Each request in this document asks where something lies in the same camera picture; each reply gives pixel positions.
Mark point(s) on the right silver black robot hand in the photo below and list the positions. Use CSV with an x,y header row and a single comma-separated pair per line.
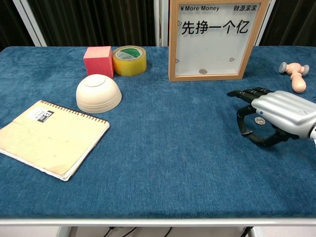
x,y
284,111

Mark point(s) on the silver coin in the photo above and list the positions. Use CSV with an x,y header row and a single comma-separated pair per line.
x,y
203,71
259,121

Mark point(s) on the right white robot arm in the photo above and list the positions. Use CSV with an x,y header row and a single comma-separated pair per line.
x,y
313,135

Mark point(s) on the wooden toy hammer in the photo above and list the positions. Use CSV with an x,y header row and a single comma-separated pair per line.
x,y
297,79

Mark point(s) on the black pleated curtain panel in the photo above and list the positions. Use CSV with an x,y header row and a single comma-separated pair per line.
x,y
291,22
86,22
10,24

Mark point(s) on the blue table mat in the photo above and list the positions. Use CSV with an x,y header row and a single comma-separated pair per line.
x,y
158,153

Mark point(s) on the yellow packing tape roll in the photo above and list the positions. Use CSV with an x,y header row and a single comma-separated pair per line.
x,y
128,67

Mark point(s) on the cream upturned bowl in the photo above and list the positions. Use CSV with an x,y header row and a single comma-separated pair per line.
x,y
98,96

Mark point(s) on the red foam cube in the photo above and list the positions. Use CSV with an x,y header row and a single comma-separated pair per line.
x,y
98,61

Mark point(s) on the beige spiral notebook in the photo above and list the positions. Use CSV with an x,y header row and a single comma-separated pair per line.
x,y
54,140

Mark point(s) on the white partition post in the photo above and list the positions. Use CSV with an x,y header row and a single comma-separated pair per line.
x,y
258,42
158,22
30,24

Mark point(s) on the wooden framed coin bank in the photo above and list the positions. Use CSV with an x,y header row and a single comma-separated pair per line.
x,y
172,49

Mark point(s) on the white table frame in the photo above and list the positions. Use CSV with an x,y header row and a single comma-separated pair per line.
x,y
158,222

